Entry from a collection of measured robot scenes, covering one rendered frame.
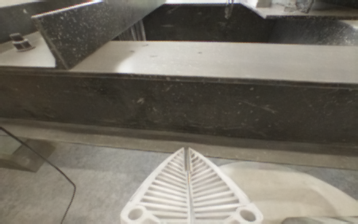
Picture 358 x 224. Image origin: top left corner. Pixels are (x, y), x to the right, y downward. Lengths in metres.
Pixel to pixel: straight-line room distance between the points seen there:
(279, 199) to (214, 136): 0.26
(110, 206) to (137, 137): 0.48
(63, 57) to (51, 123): 0.38
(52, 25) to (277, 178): 0.58
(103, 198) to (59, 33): 0.74
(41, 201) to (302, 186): 1.09
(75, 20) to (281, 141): 0.55
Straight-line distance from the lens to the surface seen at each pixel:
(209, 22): 1.05
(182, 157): 0.16
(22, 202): 1.11
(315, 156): 0.52
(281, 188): 0.50
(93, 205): 0.88
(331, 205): 0.54
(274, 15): 0.61
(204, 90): 0.30
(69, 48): 0.29
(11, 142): 1.06
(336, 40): 0.69
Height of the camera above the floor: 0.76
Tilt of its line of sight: 46 degrees down
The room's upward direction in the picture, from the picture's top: 2 degrees counter-clockwise
